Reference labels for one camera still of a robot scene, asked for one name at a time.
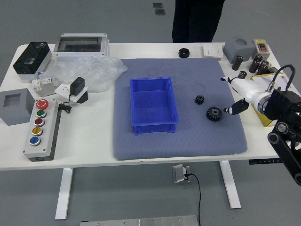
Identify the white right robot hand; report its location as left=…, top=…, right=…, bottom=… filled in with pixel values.
left=220, top=75, right=273, bottom=115

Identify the big black gear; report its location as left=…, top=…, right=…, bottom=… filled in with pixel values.
left=206, top=106, right=223, bottom=123

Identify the small black gear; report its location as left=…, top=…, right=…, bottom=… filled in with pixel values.
left=194, top=94, right=206, bottom=106

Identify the yellow and white cardboard box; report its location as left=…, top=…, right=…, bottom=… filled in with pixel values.
left=249, top=73, right=294, bottom=128

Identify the blue plastic box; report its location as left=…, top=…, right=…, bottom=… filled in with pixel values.
left=129, top=76, right=181, bottom=137

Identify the silver floor socket box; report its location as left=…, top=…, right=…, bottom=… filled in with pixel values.
left=172, top=164, right=192, bottom=184

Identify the grey distribution box clear lid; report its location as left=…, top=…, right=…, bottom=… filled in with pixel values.
left=53, top=33, right=111, bottom=62

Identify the grey five-button control box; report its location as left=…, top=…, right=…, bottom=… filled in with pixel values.
left=23, top=98, right=62, bottom=162

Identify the grey box with black lid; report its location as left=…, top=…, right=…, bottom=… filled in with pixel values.
left=12, top=41, right=53, bottom=82

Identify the grey block with round hole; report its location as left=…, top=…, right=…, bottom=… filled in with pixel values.
left=222, top=36, right=256, bottom=64

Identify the grey-blue foam mat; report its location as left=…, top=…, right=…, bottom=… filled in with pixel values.
left=112, top=57, right=249, bottom=161

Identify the black table height control panel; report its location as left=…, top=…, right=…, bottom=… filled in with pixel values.
left=249, top=159, right=281, bottom=164

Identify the person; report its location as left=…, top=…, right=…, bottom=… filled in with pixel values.
left=172, top=0, right=226, bottom=43

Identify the white table leg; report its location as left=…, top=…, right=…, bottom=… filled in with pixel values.
left=220, top=160, right=242, bottom=210
left=55, top=168, right=74, bottom=221

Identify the clear crumpled plastic bag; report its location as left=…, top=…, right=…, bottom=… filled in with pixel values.
left=43, top=56, right=128, bottom=94

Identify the black socket base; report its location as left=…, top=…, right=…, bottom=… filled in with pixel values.
left=76, top=91, right=89, bottom=104

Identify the silver metal plate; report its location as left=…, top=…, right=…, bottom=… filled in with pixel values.
left=79, top=215, right=198, bottom=226

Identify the black power adapter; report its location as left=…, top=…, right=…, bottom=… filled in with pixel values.
left=69, top=76, right=86, bottom=97

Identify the white socket plate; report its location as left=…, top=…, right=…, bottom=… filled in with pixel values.
left=54, top=82, right=89, bottom=103

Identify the white circuit breaker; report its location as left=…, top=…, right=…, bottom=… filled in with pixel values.
left=31, top=76, right=62, bottom=97

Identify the grey block with square hole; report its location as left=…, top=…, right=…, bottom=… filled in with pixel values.
left=0, top=88, right=36, bottom=127

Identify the grey two-button switch box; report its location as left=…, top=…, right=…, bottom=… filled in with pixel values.
left=252, top=38, right=270, bottom=59

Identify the white wall switch panel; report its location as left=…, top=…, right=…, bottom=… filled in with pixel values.
left=202, top=44, right=224, bottom=59

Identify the black floor power cable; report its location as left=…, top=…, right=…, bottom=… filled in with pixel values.
left=184, top=173, right=202, bottom=226

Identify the thin black adapter cable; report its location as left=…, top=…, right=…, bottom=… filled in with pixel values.
left=57, top=94, right=73, bottom=114

